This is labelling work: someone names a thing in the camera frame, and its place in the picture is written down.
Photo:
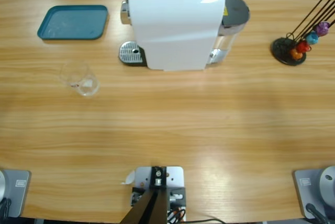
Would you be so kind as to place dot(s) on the white paper tag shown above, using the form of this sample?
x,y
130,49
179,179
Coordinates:
x,y
129,178

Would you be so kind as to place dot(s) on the yellow warning sticker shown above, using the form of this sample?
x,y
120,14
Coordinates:
x,y
225,12

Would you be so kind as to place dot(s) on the orange coffee capsule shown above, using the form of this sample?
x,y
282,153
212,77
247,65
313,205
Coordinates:
x,y
295,54

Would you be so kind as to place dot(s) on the teal plastic tray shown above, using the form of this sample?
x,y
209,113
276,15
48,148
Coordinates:
x,y
73,22

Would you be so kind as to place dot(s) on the purple coffee capsule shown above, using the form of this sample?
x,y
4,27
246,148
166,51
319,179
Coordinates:
x,y
321,28

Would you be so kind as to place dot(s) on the white capsule coffee machine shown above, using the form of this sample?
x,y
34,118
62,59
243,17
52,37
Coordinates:
x,y
172,30

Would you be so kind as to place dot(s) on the clear water tank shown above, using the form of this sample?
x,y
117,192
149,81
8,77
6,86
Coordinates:
x,y
235,9

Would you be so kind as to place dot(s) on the black capsule holder with rods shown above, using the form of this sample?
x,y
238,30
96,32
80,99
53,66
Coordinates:
x,y
282,48

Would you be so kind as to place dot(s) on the clear drinking glass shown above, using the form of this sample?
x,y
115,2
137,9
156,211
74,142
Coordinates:
x,y
83,88

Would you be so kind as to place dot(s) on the red coffee capsule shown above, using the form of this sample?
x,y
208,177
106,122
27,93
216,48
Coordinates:
x,y
303,46

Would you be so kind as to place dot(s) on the blue coffee capsule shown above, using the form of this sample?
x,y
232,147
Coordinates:
x,y
312,38

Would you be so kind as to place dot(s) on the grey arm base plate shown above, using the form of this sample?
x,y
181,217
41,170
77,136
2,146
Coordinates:
x,y
18,190
306,190

